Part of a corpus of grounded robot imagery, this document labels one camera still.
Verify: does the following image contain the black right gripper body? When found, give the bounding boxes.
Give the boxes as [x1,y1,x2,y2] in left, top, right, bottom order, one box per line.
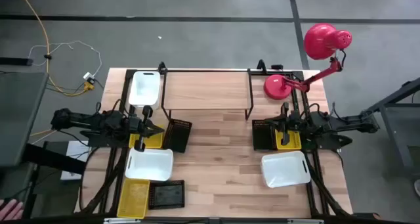
[280,101,303,146]

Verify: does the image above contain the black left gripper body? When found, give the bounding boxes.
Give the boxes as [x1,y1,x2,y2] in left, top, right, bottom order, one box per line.
[129,105,154,152]

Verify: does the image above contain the yellow plastic basket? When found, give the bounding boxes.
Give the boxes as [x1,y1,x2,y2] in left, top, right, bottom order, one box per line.
[116,178,151,219]
[274,129,302,151]
[128,125,165,149]

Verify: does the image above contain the black plastic basket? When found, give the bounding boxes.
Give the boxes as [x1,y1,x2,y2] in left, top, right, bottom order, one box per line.
[148,179,186,210]
[251,119,278,152]
[162,118,193,154]

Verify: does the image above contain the white plastic basket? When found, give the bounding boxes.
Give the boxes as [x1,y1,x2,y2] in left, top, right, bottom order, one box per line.
[125,148,174,182]
[128,70,161,107]
[261,150,312,189]

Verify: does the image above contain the white paper sheet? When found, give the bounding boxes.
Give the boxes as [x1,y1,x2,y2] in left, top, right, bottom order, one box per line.
[60,140,90,181]

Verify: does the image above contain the red desk lamp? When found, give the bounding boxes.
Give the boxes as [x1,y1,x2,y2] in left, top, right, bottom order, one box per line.
[263,22,353,101]

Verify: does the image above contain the grey metal table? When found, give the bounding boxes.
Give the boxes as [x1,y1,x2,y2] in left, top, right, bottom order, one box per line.
[362,76,420,172]

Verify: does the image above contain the dark grey desk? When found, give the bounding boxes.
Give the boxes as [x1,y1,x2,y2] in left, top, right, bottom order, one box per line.
[0,72,50,168]

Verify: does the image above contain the person's hand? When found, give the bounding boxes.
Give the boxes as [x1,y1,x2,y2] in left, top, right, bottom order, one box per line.
[0,198,25,221]

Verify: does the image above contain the black aluminium rig frame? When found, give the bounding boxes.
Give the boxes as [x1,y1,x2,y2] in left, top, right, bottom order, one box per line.
[74,59,354,224]

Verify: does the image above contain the wooden shelf with black frame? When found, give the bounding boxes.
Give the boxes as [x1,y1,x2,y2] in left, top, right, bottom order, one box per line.
[160,68,254,121]

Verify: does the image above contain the thin white cable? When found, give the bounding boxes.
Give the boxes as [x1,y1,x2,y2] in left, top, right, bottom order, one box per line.
[28,40,103,78]

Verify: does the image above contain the silver metal bracket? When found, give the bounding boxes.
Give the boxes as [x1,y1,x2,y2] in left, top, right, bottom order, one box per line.
[104,217,142,224]
[287,218,325,224]

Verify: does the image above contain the yellow floor cable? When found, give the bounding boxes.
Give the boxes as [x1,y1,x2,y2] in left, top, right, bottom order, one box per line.
[30,128,53,137]
[14,0,96,97]

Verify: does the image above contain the black floor cable cover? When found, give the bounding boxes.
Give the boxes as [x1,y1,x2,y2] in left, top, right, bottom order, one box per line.
[0,57,33,66]

